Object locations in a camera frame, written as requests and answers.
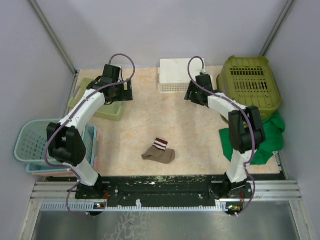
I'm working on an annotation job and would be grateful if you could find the pale green basket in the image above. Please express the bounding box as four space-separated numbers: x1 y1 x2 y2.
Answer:
68 78 126 122

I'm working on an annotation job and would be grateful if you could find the white perforated basket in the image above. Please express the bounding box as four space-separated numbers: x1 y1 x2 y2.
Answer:
158 58 206 94

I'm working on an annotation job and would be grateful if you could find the large olive green basket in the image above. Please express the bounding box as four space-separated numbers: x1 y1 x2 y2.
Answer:
216 56 282 121

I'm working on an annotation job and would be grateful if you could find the teal lattice basket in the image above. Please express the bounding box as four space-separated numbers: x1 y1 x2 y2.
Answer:
13 118 60 166

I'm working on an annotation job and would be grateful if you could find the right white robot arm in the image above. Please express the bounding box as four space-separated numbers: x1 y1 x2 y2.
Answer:
184 73 266 198

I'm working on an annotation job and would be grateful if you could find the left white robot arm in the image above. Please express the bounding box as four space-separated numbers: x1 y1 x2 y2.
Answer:
44 64 133 199

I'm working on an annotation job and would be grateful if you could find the light blue tray basket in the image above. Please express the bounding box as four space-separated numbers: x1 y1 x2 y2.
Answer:
26 125 98 177

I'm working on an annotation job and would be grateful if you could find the brown striped sock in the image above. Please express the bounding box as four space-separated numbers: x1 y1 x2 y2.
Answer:
141 138 176 164

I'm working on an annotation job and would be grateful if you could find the pink tray basket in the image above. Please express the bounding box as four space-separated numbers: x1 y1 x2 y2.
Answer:
45 125 100 177

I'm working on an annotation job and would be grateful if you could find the green cloth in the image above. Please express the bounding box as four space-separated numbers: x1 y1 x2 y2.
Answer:
219 111 286 165

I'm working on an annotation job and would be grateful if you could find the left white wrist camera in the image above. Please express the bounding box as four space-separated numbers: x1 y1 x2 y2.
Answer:
118 66 124 82

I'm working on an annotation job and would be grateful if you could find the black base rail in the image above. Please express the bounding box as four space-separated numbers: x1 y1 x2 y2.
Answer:
75 175 253 208

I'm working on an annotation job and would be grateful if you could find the white slotted cable duct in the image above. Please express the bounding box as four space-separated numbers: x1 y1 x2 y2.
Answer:
39 199 245 212

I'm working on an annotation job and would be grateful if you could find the aluminium frame rail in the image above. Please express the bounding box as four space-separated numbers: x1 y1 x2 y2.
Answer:
30 180 302 202

